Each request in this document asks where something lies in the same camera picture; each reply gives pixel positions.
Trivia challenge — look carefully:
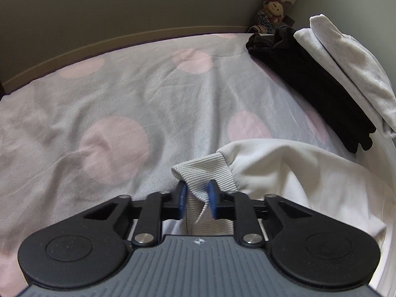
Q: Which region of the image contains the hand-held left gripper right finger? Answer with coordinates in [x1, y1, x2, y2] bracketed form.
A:
[208, 180, 313, 247]

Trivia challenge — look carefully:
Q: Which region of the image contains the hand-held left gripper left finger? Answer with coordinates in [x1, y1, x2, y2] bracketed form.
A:
[83, 182, 188, 248]

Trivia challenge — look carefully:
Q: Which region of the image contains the white sweatshirt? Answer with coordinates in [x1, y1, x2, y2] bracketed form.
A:
[171, 139, 396, 294]

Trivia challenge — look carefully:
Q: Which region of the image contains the bed with pink-dotted sheet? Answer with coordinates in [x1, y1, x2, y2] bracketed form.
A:
[0, 26, 396, 297]

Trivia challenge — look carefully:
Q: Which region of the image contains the black folded garment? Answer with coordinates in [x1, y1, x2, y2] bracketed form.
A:
[246, 26, 377, 153]

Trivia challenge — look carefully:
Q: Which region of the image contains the light grey folded garment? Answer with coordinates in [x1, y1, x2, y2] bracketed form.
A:
[293, 14, 396, 139]

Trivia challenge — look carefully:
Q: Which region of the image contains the pile of plush toys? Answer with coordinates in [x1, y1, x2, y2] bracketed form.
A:
[247, 0, 310, 34]

